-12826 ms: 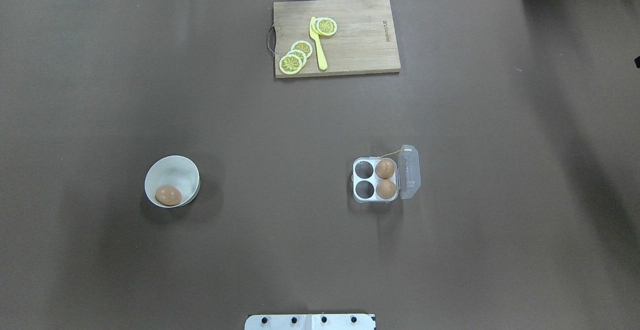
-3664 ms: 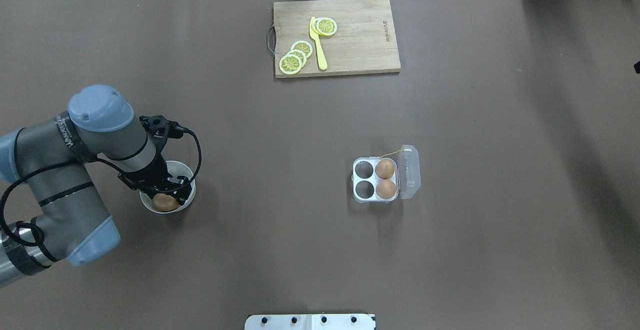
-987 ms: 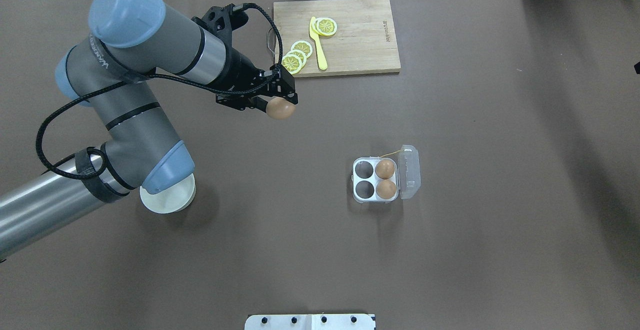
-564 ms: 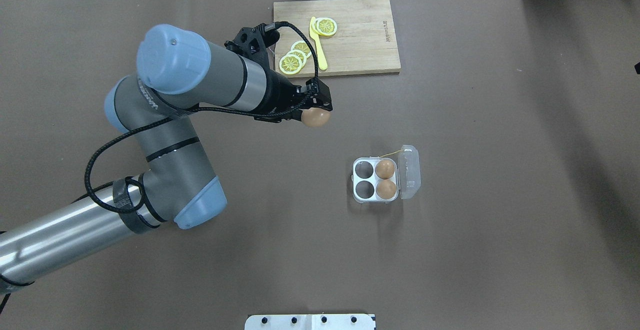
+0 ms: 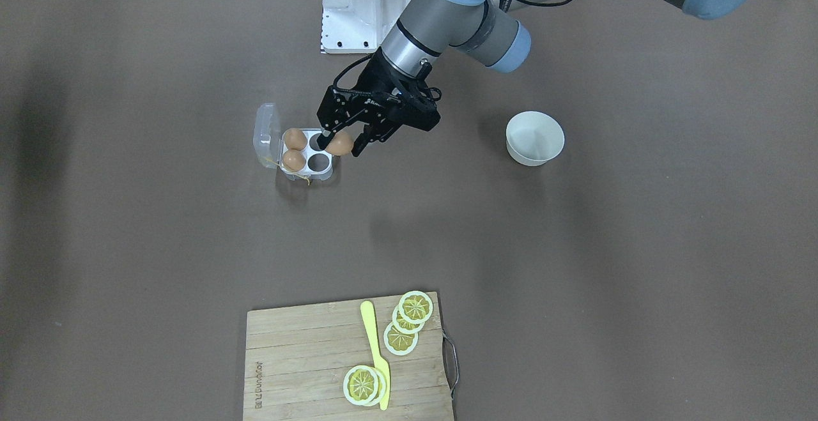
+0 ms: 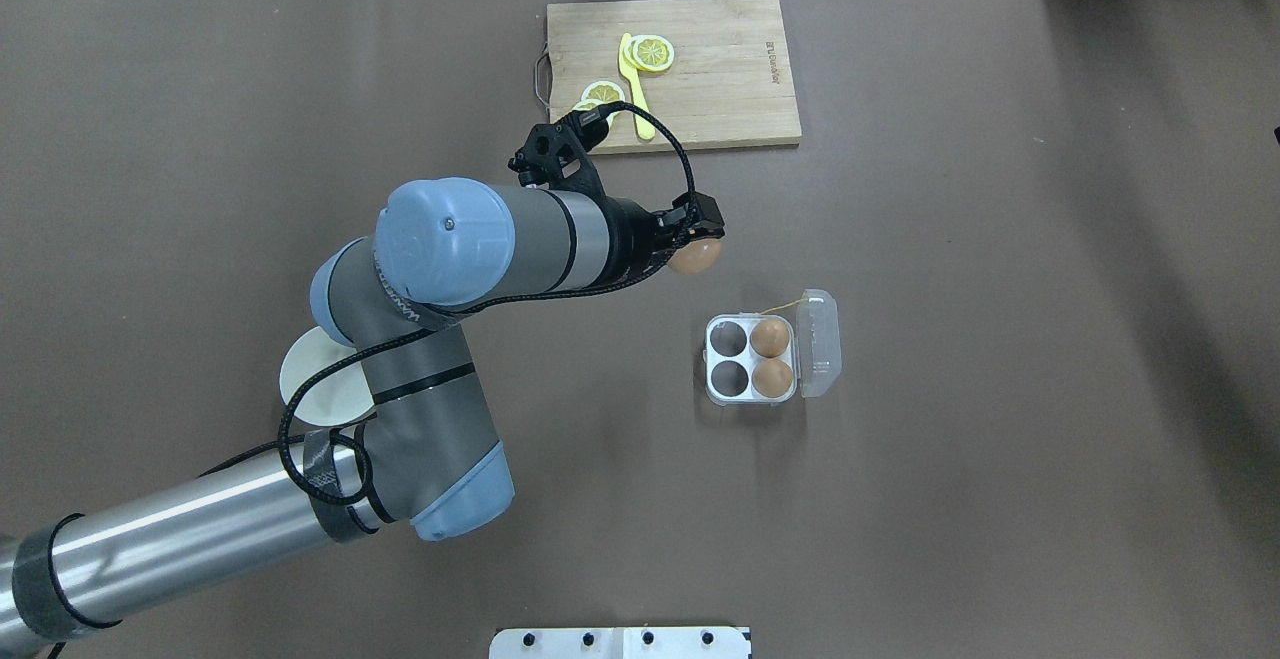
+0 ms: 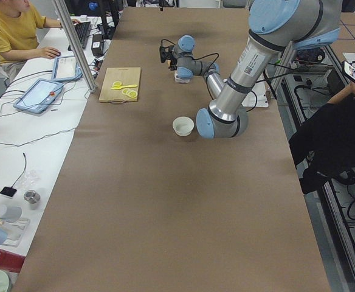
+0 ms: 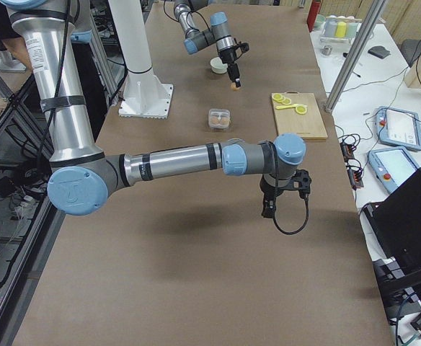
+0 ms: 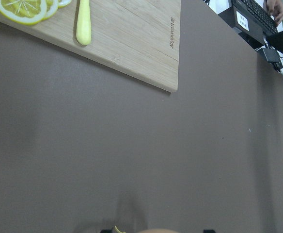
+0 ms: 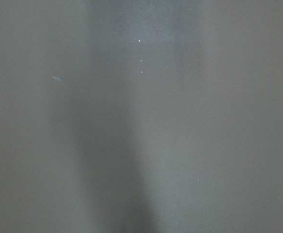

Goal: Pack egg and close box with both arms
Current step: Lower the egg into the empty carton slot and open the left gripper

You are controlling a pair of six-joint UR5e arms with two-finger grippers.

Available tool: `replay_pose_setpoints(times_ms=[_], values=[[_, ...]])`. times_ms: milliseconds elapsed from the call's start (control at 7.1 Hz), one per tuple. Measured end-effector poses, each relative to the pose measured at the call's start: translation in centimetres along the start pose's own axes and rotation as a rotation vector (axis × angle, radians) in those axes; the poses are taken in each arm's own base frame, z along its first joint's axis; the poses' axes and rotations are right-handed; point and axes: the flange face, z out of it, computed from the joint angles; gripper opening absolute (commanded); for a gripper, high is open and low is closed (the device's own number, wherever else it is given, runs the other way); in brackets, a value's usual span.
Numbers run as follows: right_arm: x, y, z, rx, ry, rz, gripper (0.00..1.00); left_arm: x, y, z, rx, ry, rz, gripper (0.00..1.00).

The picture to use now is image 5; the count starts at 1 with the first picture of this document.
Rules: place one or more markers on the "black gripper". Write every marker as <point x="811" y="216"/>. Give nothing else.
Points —
<point x="373" y="80"/>

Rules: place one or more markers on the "brown egg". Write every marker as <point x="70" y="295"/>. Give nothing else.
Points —
<point x="295" y="139"/>
<point x="341" y="144"/>
<point x="293" y="160"/>

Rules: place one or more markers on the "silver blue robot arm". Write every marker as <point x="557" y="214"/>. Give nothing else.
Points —
<point x="484" y="30"/>

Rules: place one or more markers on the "brown egg back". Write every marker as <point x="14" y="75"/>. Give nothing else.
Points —
<point x="295" y="139"/>

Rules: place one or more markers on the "clear plastic egg box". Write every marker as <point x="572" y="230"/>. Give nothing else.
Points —
<point x="269" y="146"/>

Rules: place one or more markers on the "brown egg front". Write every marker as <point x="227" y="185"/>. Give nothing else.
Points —
<point x="293" y="160"/>

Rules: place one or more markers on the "yellow plastic knife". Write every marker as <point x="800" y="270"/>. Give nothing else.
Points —
<point x="368" y="315"/>

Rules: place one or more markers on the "lemon slice top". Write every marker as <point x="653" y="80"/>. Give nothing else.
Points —
<point x="415" y="307"/>

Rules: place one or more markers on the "white ceramic bowl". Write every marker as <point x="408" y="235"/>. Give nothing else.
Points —
<point x="533" y="138"/>

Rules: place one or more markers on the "lemon slice middle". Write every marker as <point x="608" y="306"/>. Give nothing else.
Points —
<point x="402" y="325"/>

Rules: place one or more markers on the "bamboo cutting board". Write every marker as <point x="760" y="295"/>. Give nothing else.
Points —
<point x="296" y="359"/>

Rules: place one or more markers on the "lemon slice bottom front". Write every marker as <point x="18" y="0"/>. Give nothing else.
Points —
<point x="364" y="386"/>

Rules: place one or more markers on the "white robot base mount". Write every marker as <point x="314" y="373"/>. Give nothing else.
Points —
<point x="357" y="26"/>

